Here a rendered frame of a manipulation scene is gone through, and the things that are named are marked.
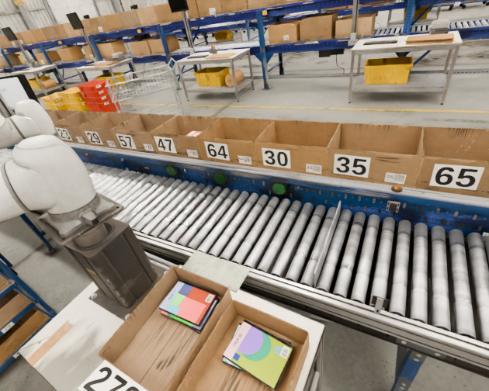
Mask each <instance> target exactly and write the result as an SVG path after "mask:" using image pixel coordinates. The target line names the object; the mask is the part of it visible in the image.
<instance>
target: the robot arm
mask: <svg viewBox="0 0 489 391"><path fill-rule="evenodd" d="M0 58H1V49H0ZM14 109H15V113H16V115H14V116H11V117H9V118H4V117H3V116H1V115H0V150H1V149H4V148H7V147H11V146H13V145H16V144H17V145H16V146H15V147H14V149H13V151H12V153H11V156H12V160H10V161H8V162H6V163H2V162H0V223H1V222H4V221H6V220H10V219H12V218H15V217H17V216H20V215H22V214H24V213H27V212H29V211H31V210H42V209H45V210H46V211H47V213H45V214H43V215H42V216H41V217H40V218H41V220H42V221H43V222H48V223H49V224H50V225H51V226H52V227H54V228H55V229H56V230H58V231H59V234H60V235H61V237H68V236H69V235H71V234H72V233H74V232H75V231H76V230H77V229H79V228H81V227H83V226H84V225H86V224H90V225H93V226H95V225H96V224H98V223H99V218H98V217H100V216H101V215H103V214H105V213H108V212H110V211H112V210H114V209H115V208H116V207H115V205H114V204H113V203H112V202H107V201H106V200H104V199H101V198H100V197H99V195H98V194H97V192H96V190H95V188H94V185H93V183H92V180H91V177H90V175H89V173H88V171H87V169H86V167H85V165H84V164H83V162H82V160H81V158H80V157H79V156H78V155H77V154H76V153H75V152H74V150H73V149H72V148H71V147H70V146H69V145H67V144H66V143H65V142H64V141H63V140H61V138H60V137H59V135H58V134H57V131H56V130H55V128H54V124H53V122H52V120H51V118H50V117H49V115H48V114H47V112H46V111H45V110H44V109H43V107H42V106H41V105H40V104H39V103H38V102H36V101H34V100H32V99H27V100H22V101H20V102H17V103H16V104H15V108H14Z"/></svg>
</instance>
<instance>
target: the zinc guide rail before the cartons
mask: <svg viewBox="0 0 489 391"><path fill-rule="evenodd" d="M65 143H66V144H67V145H69V146H70V147H76V148H81V149H86V150H92V151H102V152H108V153H114V154H124V155H129V156H134V157H145V158H150V159H156V160H162V161H172V162H177V163H183V164H193V165H199V166H204V167H210V168H220V169H225V170H231V171H241V172H247V173H252V174H258V175H268V176H273V177H279V178H289V179H295V180H301V181H306V182H316V183H321V184H327V185H337V186H343V187H349V188H354V189H365V190H370V191H375V192H385V193H391V194H397V195H403V196H413V197H418V198H423V199H434V200H439V201H445V202H455V203H461V204H466V205H472V206H482V207H487V208H489V199H488V198H482V197H476V196H469V195H458V194H452V193H446V192H435V191H429V190H423V189H412V188H406V187H402V189H403V190H402V192H393V191H392V190H391V187H392V185H383V184H376V183H371V182H360V181H353V180H348V179H341V178H330V177H324V176H318V175H307V174H301V173H295V172H289V171H278V170H272V169H266V168H255V167H248V166H243V165H236V164H225V163H220V162H213V161H202V160H196V159H190V158H184V157H173V156H167V155H161V154H150V153H144V152H138V151H127V150H120V149H115V148H108V147H97V146H92V145H85V144H74V143H68V142H65Z"/></svg>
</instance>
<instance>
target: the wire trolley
mask: <svg viewBox="0 0 489 391"><path fill-rule="evenodd" d="M172 60H173V61H174V62H175V64H174V66H173V68H172V69H171V68H170V66H169V65H170V63H171V61H172ZM176 64H177V62H176V61H175V60H174V59H173V58H172V57H171V59H170V61H169V62H168V64H166V65H162V66H158V67H164V66H167V65H168V67H169V70H170V71H167V70H166V71H165V72H161V73H158V72H157V74H151V75H148V74H147V75H148V76H145V75H144V76H145V77H142V75H141V77H142V78H139V77H138V78H135V79H132V80H130V79H129V81H127V80H126V81H123V82H120V83H116V84H112V85H110V84H109V82H108V79H111V78H107V80H106V85H105V87H106V88H107V91H108V93H109V95H110V98H111V99H112V103H114V104H115V107H116V109H117V111H118V112H120V111H119V110H118V107H117V105H116V102H118V103H119V104H120V101H123V100H126V99H132V98H135V97H137V96H141V93H142V92H143V94H142V95H146V94H150V93H153V92H151V90H150V88H149V85H150V86H152V85H155V84H156V85H158V86H159V88H160V85H159V84H162V83H165V82H167V81H168V84H169V85H170V83H169V82H170V80H171V83H172V84H171V85H172V87H170V86H169V85H168V86H169V87H170V88H173V90H174V93H175V91H176V93H177V96H178V99H179V101H178V99H177V96H176V94H175V97H176V100H177V102H173V103H170V104H167V105H169V106H170V105H171V104H174V103H178V105H177V106H179V107H178V108H174V109H170V110H166V111H164V112H168V111H169V112H170V111H173V110H176V109H179V111H176V112H177V113H181V116H182V115H184V112H183V109H182V104H181V102H180V98H179V94H178V91H177V88H176V87H177V85H176V82H175V77H174V75H173V70H174V68H175V66H176ZM154 68H157V67H153V68H149V69H145V70H142V71H147V70H150V69H154ZM137 72H141V71H136V72H133V73H129V74H130V75H131V74H134V73H137ZM166 72H167V73H168V72H169V74H170V73H171V74H170V76H172V78H171V79H169V78H168V80H165V79H164V82H163V81H162V80H161V81H157V82H155V83H152V84H151V83H150V84H147V85H143V86H142V85H141V86H140V87H139V85H138V87H136V86H135V88H137V89H139V88H141V89H143V88H142V87H144V88H145V89H143V90H146V89H148V88H149V91H150V92H148V91H147V90H146V92H148V93H145V94H144V91H142V90H140V89H139V90H138V91H137V90H136V89H135V88H133V87H132V88H129V89H127V88H126V86H125V84H124V83H128V82H131V81H136V80H137V79H138V81H139V80H140V79H143V78H145V79H146V77H148V78H149V77H152V79H153V76H156V75H159V74H163V73H164V74H165V73H166ZM124 75H127V76H128V74H123V75H120V76H116V77H112V78H114V79H115V78H118V77H121V76H124ZM166 75H167V74H166ZM124 77H125V76H124ZM159 77H160V75H159ZM111 80H112V79H111ZM146 80H147V79H146ZM153 81H154V79H153ZM172 81H174V83H175V84H174V85H175V86H174V85H173V82H172ZM160 82H161V83H160ZM121 83H122V84H124V86H125V89H126V90H122V91H120V90H119V91H118V92H115V93H113V90H112V89H111V86H114V85H116V86H117V88H118V89H119V87H118V84H119V85H120V84H121ZM157 83H159V84H157ZM145 86H147V87H148V88H146V87H145ZM165 87H166V88H164V87H163V85H162V88H164V89H161V88H160V90H157V91H154V92H159V91H162V90H165V89H169V88H167V85H166V86H165ZM114 88H115V86H114ZM132 89H134V91H133V90H132ZM129 90H131V91H133V92H131V93H133V94H132V96H133V97H130V96H131V95H129V93H128V92H129ZM135 90H136V91H135ZM125 91H128V92H127V94H128V96H129V98H125V99H124V98H123V97H122V96H123V94H122V95H121V94H120V93H121V92H122V93H124V92H125ZM139 91H142V92H139ZM134 92H135V93H137V92H139V93H140V94H139V93H137V94H139V95H137V94H134ZM117 93H119V94H120V95H121V98H122V99H121V100H119V99H120V95H118V96H119V98H118V96H117ZM114 94H115V97H116V99H115V101H113V100H114V99H113V98H114ZM134 95H136V96H134ZM179 104H180V105H179ZM167 105H163V106H167ZM159 107H162V106H159ZM159 107H155V108H152V109H156V108H159ZM120 108H121V109H122V111H123V108H122V106H121V104H120ZM148 110H150V109H146V110H144V111H148ZM144 111H140V112H144ZM123 112H124V111H123ZM164 112H158V113H155V114H159V113H160V114H161V113H164ZM135 113H139V112H135ZM177 113H176V114H177ZM168 114H173V115H174V112H170V113H167V114H165V115H168Z"/></svg>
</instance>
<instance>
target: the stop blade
mask: <svg viewBox="0 0 489 391"><path fill-rule="evenodd" d="M340 210H341V201H340V202H339V204H338V208H337V210H336V213H335V216H334V219H333V221H332V224H331V227H330V230H329V232H328V235H327V238H326V241H325V243H324V246H323V249H322V252H321V256H320V257H319V260H318V263H317V267H316V268H315V271H314V287H316V284H317V280H318V278H319V275H320V273H321V269H322V266H323V264H324V260H325V257H326V254H327V253H328V248H329V246H330V243H331V239H332V237H333V234H334V232H335V228H336V225H337V222H338V218H339V216H340Z"/></svg>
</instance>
